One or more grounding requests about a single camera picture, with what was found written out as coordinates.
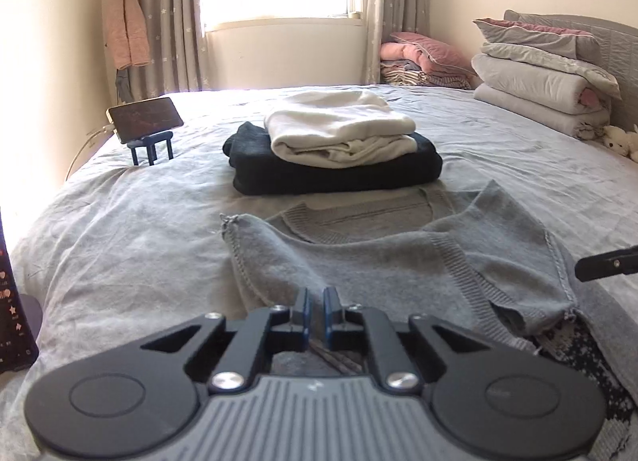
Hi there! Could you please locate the pink pillows pile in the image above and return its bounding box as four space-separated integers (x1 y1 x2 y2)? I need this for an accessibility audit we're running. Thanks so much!
380 31 474 76

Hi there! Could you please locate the folded dark garment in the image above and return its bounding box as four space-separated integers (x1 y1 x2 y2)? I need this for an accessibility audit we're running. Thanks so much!
223 121 443 195

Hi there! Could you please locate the folded white garment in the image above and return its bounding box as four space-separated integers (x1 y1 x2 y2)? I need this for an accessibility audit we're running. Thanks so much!
264 91 418 168

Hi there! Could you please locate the white charging cable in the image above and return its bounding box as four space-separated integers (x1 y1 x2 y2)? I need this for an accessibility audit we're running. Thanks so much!
65 125 118 180

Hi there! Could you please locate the grey patterned knit sweater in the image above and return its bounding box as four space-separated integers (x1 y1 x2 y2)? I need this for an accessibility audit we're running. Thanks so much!
221 179 638 461

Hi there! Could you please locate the white plush toy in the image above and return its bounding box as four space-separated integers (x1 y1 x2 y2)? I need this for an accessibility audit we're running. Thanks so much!
603 125 638 163

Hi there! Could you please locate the striped folded blanket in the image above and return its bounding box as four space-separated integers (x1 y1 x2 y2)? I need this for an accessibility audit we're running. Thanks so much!
381 60 473 90

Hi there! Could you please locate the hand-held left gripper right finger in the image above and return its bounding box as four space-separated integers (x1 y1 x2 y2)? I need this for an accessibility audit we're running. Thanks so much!
322 286 492 390

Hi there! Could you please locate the pink hanging jacket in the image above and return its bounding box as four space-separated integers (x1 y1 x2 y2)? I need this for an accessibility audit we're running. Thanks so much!
106 0 151 71

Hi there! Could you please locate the sideways smartphone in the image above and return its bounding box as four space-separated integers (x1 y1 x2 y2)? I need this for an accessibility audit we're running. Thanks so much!
106 97 184 144

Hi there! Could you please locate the upright smartphone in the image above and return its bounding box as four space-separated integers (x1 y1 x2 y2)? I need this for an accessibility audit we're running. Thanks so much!
0 207 39 373

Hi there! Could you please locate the bed with grey sheet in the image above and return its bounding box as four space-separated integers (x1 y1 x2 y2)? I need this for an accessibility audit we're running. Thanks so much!
0 84 638 461

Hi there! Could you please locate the grey pillow with pink trim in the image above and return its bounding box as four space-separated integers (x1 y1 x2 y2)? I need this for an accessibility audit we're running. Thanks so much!
473 18 621 96

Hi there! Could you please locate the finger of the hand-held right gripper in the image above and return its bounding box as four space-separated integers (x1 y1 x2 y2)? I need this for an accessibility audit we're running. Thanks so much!
574 249 638 283

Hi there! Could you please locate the blue chair-shaped phone stand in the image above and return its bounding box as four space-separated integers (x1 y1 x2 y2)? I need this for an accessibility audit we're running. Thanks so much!
127 131 175 166

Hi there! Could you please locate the dark round phone stand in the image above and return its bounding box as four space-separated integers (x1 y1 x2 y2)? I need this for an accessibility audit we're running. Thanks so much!
20 294 45 337

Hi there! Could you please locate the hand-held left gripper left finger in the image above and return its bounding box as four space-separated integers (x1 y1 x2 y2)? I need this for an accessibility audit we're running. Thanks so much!
140 288 314 390

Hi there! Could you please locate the grey hanging strap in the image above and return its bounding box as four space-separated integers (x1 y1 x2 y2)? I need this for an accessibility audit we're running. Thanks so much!
114 67 133 100

